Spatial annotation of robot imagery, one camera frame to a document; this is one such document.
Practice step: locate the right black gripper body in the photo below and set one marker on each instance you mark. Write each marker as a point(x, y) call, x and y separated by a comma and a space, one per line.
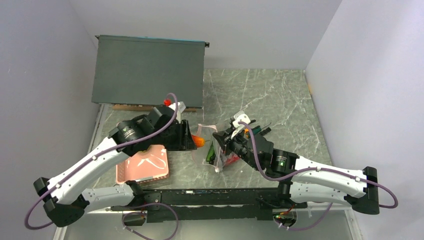
point(238, 144)

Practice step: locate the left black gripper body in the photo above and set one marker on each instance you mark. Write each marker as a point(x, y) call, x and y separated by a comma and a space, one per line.
point(176, 138)

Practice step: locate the clear zip top bag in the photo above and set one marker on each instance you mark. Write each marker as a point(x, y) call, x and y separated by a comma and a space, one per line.
point(198, 155)

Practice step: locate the red orange pear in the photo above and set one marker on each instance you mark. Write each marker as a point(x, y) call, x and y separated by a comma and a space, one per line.
point(198, 141)

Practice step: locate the red chili pepper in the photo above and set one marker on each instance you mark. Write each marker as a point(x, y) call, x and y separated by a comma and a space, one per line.
point(231, 159)

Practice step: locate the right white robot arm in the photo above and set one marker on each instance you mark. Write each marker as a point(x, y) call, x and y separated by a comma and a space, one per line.
point(303, 180)

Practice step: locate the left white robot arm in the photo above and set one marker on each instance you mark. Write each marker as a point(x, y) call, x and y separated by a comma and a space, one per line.
point(67, 197)

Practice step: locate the pink plastic basket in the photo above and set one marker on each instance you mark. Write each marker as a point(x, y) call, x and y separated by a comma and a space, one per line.
point(144, 166)

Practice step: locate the dark grey server box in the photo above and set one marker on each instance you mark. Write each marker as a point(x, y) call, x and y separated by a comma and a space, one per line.
point(134, 70)

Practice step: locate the orange handled pliers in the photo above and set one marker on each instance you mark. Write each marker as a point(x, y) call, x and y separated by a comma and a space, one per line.
point(246, 130)

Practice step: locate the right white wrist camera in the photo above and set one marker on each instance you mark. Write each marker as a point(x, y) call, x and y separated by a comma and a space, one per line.
point(241, 116)

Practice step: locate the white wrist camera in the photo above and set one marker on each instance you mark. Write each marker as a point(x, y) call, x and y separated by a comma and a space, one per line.
point(179, 106)
point(241, 116)

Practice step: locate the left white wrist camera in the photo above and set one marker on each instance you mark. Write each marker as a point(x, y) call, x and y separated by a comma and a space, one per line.
point(179, 106)

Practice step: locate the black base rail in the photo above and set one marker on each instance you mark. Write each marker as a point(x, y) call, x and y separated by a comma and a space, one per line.
point(211, 204)

